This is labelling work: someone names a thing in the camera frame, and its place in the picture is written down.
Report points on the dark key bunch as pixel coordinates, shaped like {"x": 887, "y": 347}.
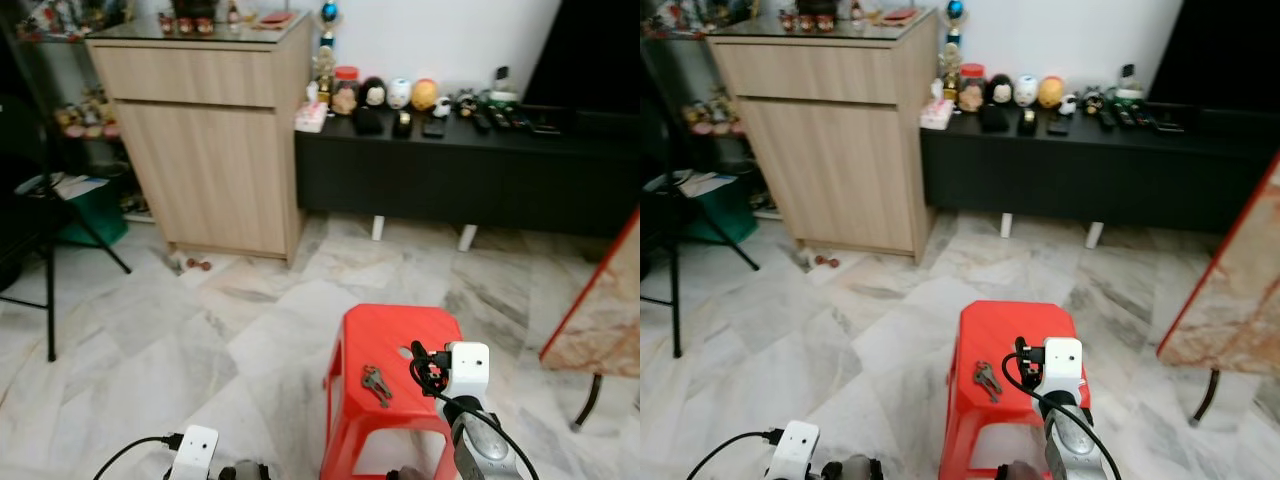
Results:
{"x": 376, "y": 384}
{"x": 987, "y": 380}

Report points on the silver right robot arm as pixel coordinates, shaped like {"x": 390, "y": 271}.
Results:
{"x": 1068, "y": 450}
{"x": 478, "y": 450}

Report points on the red plastic stool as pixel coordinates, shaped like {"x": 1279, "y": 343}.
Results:
{"x": 385, "y": 335}
{"x": 1000, "y": 335}

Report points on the black table leg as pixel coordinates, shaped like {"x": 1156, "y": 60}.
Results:
{"x": 590, "y": 400}
{"x": 1210, "y": 395}

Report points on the black low TV console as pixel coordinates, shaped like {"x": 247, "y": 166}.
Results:
{"x": 1080, "y": 175}
{"x": 450, "y": 180}

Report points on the marble pattern folding table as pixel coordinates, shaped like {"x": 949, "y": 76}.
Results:
{"x": 610, "y": 310}
{"x": 1235, "y": 300}

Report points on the small red floor toy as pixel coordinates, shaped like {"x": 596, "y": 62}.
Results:
{"x": 198, "y": 265}
{"x": 827, "y": 262}

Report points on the black tape dispenser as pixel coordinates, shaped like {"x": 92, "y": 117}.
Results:
{"x": 403, "y": 124}
{"x": 1028, "y": 121}

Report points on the black pouch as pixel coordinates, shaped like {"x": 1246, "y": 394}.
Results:
{"x": 993, "y": 118}
{"x": 367, "y": 121}

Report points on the black remote control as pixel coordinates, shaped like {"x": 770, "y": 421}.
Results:
{"x": 1143, "y": 115}
{"x": 1106, "y": 118}
{"x": 517, "y": 118}
{"x": 498, "y": 118}
{"x": 1125, "y": 115}
{"x": 480, "y": 122}

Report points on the black tripod stand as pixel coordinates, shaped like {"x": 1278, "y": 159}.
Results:
{"x": 50, "y": 300}
{"x": 676, "y": 300}

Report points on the small white black toy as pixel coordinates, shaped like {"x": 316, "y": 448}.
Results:
{"x": 1069, "y": 104}
{"x": 442, "y": 107}

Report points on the pink tissue box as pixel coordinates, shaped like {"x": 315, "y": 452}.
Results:
{"x": 938, "y": 114}
{"x": 312, "y": 118}

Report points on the dark small figurine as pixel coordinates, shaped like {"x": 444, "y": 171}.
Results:
{"x": 1092, "y": 100}
{"x": 465, "y": 103}

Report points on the yellow round plush toy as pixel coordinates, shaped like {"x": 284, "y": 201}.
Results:
{"x": 425, "y": 95}
{"x": 1051, "y": 92}

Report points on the flat black device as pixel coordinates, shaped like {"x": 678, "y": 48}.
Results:
{"x": 1168, "y": 125}
{"x": 545, "y": 127}

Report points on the white round plush toy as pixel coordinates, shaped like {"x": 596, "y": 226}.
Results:
{"x": 399, "y": 93}
{"x": 1026, "y": 90}

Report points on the black round plush toy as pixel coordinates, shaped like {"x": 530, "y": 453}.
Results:
{"x": 373, "y": 93}
{"x": 999, "y": 90}

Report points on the green holder with handset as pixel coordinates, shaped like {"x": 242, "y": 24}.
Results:
{"x": 1130, "y": 90}
{"x": 503, "y": 92}

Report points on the light wooden cabinet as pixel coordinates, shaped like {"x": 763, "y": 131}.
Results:
{"x": 200, "y": 150}
{"x": 830, "y": 150}

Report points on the green bin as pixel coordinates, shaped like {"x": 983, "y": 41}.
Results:
{"x": 730, "y": 215}
{"x": 100, "y": 220}

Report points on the white paper stack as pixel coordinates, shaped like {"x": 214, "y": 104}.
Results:
{"x": 700, "y": 183}
{"x": 70, "y": 185}

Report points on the blue ball trophy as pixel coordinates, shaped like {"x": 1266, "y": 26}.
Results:
{"x": 955, "y": 10}
{"x": 329, "y": 12}

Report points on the black television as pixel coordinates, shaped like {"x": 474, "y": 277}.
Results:
{"x": 590, "y": 50}
{"x": 1220, "y": 50}

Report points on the red flat tray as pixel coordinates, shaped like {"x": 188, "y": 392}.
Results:
{"x": 900, "y": 15}
{"x": 276, "y": 18}

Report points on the dark round pot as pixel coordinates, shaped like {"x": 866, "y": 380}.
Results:
{"x": 195, "y": 8}
{"x": 820, "y": 6}

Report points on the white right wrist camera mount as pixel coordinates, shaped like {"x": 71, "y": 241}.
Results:
{"x": 468, "y": 368}
{"x": 1062, "y": 365}

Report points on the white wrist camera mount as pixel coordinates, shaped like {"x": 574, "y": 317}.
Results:
{"x": 1062, "y": 365}
{"x": 797, "y": 448}
{"x": 194, "y": 450}
{"x": 468, "y": 368}

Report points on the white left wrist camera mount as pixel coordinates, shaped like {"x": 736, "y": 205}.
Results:
{"x": 797, "y": 448}
{"x": 194, "y": 450}

